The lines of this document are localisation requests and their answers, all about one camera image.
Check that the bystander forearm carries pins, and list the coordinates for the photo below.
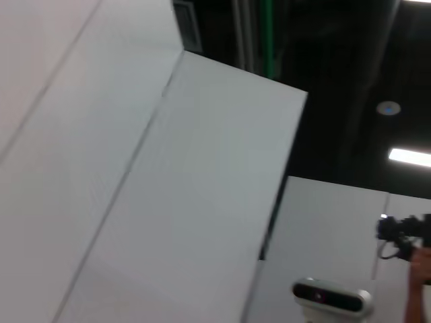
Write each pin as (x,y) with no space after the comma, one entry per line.
(412,303)

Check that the bystander hand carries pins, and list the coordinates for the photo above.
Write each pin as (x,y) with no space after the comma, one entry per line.
(422,267)

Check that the green ceiling pipe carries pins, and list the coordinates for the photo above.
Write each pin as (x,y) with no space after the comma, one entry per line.
(267,37)

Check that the silver and black head camera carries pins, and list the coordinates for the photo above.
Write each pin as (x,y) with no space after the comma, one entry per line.
(333,297)

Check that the black handheld camera rig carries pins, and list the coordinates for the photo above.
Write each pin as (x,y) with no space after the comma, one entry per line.
(400,230)

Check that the rectangular ceiling light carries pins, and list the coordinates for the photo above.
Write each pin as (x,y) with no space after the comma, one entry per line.
(410,157)
(415,1)

